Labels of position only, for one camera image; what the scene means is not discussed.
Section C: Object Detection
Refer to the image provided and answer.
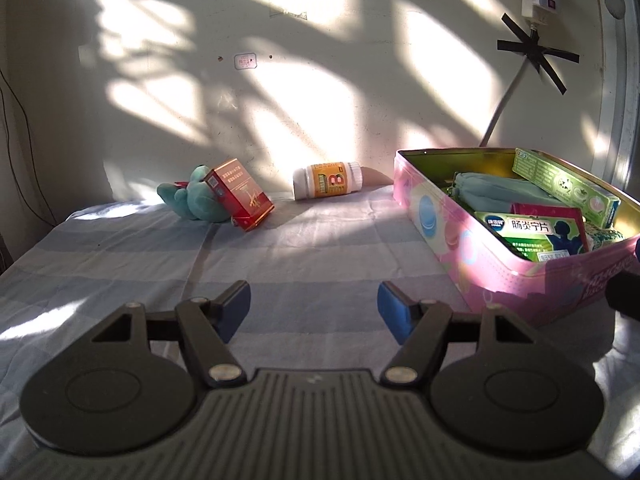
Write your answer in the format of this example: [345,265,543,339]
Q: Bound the thin black cable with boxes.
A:
[0,67,56,226]

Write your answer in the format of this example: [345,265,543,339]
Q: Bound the grey thick cable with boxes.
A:
[479,57,529,149]

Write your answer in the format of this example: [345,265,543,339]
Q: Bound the red carton box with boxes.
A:
[202,158,275,233]

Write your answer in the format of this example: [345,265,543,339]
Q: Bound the teal plush toy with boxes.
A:
[156,164,234,222]

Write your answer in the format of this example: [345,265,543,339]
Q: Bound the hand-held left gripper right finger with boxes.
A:
[377,281,539,387]

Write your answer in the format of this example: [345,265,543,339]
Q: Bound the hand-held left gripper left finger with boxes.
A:
[90,280,252,389]

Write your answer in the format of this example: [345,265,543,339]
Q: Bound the black tape cross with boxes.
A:
[496,12,581,95]

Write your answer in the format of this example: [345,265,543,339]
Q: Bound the green wipes packet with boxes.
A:
[585,225,626,251]

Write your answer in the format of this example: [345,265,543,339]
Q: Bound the dark red box in tin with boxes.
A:
[511,202,591,252]

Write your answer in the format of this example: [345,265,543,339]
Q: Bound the pink tin box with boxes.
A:
[393,147,640,329]

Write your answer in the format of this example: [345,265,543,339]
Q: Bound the green medicine box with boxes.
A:
[474,211,589,263]

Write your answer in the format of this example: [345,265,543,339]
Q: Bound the white door frame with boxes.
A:
[595,0,640,197]

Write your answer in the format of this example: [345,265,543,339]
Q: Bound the teal cloth pouch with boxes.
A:
[447,171,544,211]

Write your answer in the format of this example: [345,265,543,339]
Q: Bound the green toothpaste box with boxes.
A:
[513,148,621,229]

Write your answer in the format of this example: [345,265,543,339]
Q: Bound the white bottle orange label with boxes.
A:
[293,161,363,202]

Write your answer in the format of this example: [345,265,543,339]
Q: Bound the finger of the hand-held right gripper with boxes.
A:
[606,266,640,322]

